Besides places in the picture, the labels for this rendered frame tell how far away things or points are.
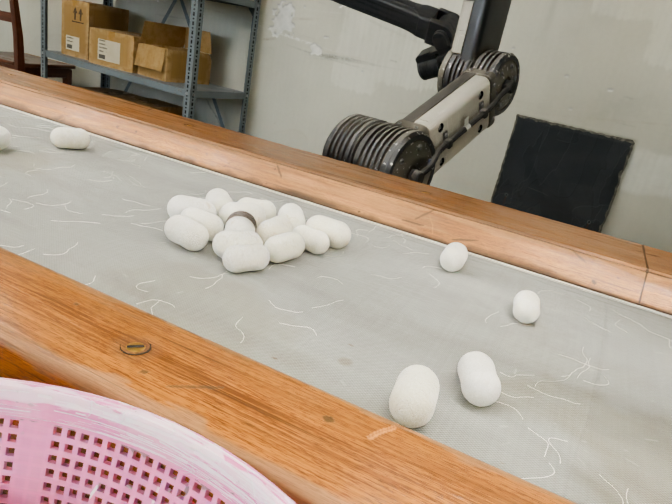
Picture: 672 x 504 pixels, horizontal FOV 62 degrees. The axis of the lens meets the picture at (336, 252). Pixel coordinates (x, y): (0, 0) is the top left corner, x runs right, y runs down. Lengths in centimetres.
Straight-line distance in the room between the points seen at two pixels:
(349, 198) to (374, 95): 215
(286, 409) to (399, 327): 14
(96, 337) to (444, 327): 20
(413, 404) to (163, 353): 10
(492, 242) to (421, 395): 28
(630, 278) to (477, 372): 26
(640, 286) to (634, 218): 192
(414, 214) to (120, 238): 26
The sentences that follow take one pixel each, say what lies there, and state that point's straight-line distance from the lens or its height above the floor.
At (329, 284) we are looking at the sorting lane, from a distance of 38.
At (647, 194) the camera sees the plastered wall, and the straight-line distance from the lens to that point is 241.
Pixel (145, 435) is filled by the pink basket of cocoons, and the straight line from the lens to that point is 20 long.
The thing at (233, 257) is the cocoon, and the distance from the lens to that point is 36.
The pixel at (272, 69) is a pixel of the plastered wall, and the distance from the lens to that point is 299.
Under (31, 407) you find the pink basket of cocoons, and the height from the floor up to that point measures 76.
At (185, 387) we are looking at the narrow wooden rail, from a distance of 22.
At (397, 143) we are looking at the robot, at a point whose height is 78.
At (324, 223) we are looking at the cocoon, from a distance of 43.
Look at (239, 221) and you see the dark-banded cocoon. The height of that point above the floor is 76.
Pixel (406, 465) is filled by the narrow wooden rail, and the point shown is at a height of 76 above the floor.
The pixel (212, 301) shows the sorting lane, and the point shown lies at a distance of 33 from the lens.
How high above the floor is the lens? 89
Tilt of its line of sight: 20 degrees down
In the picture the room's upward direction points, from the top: 11 degrees clockwise
